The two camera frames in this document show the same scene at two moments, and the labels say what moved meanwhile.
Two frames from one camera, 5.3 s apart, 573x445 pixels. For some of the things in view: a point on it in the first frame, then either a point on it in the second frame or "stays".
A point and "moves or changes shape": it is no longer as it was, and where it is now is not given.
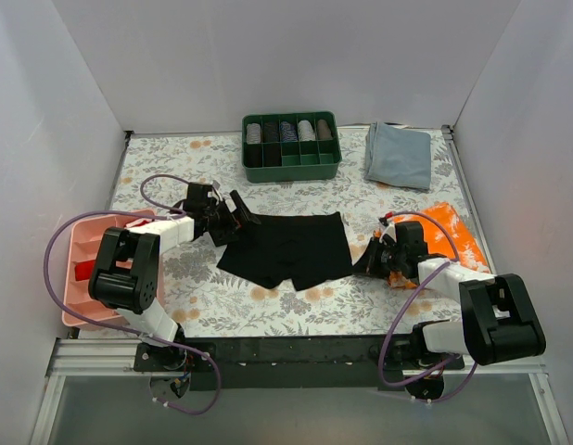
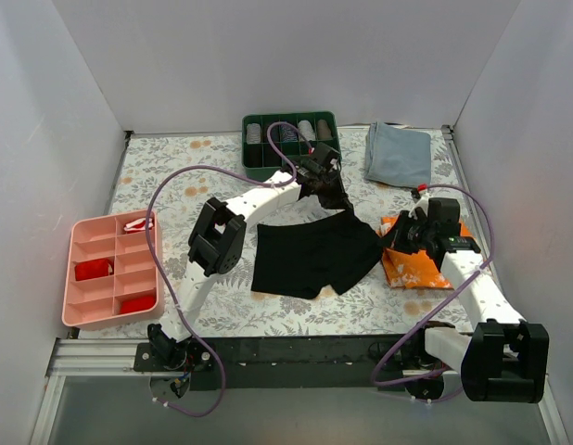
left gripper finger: [224, 235] to [330, 197]
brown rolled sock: [323, 130] stays
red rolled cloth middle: [83, 270] stays
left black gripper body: [229, 222] to [333, 194]
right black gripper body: [376, 259] to [400, 235]
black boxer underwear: [304, 248] moves or changes shape
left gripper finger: [240, 205] to [339, 195]
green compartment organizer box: [293, 146] stays
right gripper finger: [381, 267] to [411, 233]
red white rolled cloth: [138, 222] stays
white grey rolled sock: [305, 131] stays
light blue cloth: [398, 156] stays
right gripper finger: [369, 258] to [395, 232]
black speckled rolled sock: [271, 132] stays
